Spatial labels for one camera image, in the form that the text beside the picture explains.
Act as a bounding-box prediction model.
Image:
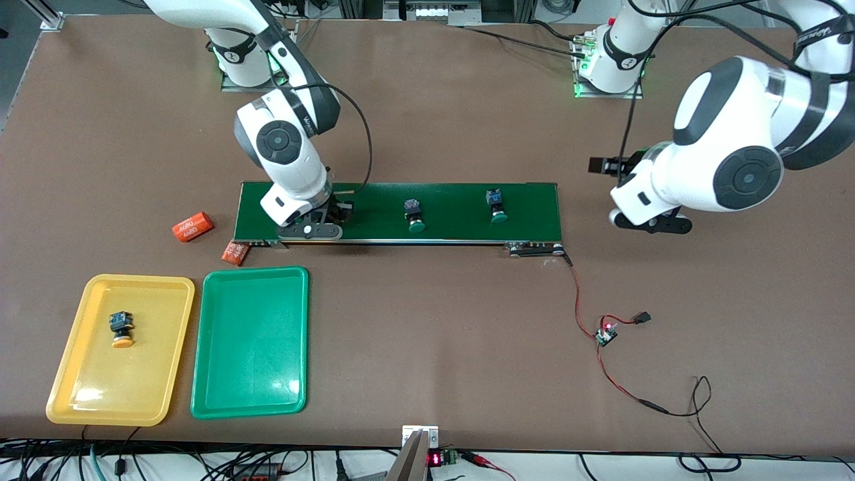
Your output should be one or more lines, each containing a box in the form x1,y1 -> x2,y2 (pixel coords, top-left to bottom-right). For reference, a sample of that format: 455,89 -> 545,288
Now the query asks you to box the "green cap push button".
403,198 -> 428,234
485,188 -> 510,224

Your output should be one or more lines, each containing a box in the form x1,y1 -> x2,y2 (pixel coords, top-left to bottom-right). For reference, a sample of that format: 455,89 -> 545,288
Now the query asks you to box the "yellow cap push button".
109,311 -> 136,349

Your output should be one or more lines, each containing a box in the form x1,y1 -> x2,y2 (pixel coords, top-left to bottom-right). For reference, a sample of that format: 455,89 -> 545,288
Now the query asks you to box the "green conveyor belt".
232,180 -> 568,259

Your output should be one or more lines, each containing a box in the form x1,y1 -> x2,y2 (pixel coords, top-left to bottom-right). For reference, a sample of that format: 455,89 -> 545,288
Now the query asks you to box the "green plastic tray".
190,266 -> 310,420

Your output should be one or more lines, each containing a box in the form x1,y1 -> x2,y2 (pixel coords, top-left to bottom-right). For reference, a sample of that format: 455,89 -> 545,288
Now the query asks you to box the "silver control box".
384,0 -> 482,27

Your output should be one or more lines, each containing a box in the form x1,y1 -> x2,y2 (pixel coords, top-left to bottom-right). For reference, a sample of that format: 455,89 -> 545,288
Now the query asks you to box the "yellow plastic tray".
45,273 -> 196,427

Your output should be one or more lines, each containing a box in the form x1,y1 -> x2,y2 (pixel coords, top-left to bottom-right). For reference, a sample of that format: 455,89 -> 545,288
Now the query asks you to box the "black red power strip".
227,461 -> 285,481

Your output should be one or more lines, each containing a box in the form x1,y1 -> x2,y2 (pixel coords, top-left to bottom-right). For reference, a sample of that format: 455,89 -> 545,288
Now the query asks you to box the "red clip lead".
461,451 -> 515,481

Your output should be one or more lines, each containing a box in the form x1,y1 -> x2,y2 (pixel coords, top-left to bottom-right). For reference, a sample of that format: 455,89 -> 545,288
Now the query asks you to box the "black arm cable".
267,20 -> 372,194
618,0 -> 842,186

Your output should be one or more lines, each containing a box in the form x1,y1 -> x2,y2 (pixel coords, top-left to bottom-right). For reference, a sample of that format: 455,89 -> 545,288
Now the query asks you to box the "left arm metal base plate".
573,30 -> 645,100

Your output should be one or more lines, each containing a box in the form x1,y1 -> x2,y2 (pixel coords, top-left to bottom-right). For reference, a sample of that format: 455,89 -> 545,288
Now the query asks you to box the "red black wire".
563,253 -> 647,405

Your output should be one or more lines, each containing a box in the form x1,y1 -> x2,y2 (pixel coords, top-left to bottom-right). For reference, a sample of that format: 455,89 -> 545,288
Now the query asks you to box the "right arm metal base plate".
220,67 -> 278,93

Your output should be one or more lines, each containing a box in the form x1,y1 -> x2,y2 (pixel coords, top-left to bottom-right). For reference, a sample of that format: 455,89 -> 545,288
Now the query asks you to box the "thick black base cable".
531,19 -> 592,47

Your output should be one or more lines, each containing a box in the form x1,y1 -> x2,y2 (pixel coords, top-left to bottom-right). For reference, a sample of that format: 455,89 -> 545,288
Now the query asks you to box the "thin black base cable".
461,25 -> 582,59

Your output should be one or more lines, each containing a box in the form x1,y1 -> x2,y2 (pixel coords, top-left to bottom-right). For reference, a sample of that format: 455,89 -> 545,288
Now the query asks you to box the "thin black power cable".
638,376 -> 725,456

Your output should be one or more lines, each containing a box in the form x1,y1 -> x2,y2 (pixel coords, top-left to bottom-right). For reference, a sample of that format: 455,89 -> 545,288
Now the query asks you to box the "grey camera mount bar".
384,425 -> 442,481

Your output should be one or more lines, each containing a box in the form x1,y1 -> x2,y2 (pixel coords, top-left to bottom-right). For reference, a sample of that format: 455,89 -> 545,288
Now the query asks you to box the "aluminium frame post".
27,0 -> 65,31

